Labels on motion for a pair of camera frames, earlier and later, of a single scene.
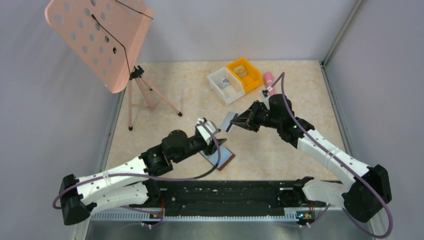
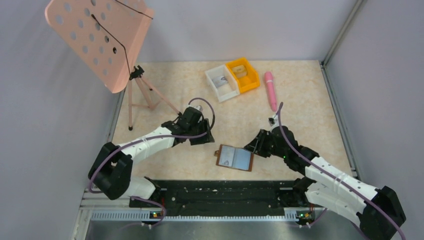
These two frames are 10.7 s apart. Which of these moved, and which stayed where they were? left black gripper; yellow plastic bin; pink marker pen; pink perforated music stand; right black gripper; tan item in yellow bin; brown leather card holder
Moved: left black gripper; right black gripper; brown leather card holder
Stayed: pink marker pen; yellow plastic bin; pink perforated music stand; tan item in yellow bin
